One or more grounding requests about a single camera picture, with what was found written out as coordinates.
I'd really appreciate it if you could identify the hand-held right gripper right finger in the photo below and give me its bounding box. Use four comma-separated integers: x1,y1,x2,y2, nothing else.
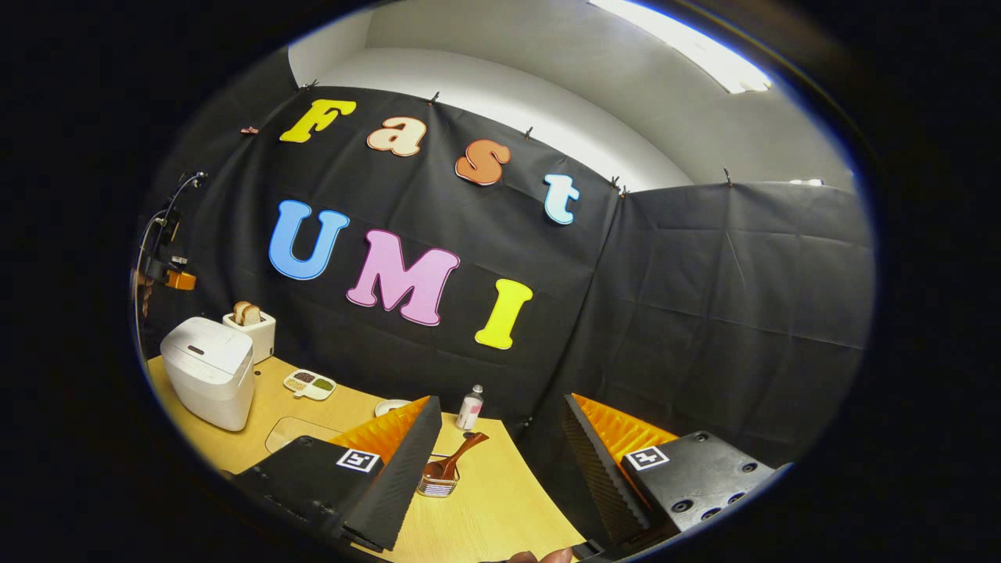
563,393,783,548

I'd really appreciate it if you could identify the grey cable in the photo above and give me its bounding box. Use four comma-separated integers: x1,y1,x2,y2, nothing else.
135,170,209,345

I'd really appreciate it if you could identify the black backdrop cloth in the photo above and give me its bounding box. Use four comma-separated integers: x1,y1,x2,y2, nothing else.
137,47,875,501

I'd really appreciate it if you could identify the small clear bottle pink label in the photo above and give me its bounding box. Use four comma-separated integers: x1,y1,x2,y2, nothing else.
456,385,484,431

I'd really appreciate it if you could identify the white toaster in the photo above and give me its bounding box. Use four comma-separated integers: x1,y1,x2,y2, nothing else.
223,311,276,364

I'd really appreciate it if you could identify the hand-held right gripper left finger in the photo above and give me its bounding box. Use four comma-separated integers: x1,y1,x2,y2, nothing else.
235,396,443,552

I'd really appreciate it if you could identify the brown wooden spoon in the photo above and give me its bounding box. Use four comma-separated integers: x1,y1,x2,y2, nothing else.
422,432,490,482

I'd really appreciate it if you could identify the white rice cooker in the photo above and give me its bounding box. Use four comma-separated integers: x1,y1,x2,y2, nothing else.
160,317,255,432

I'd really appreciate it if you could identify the pale rounded tray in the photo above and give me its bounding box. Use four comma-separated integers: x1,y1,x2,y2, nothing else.
264,417,345,454

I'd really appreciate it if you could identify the white divided grain dish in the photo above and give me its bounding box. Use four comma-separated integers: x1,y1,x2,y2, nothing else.
283,369,337,401

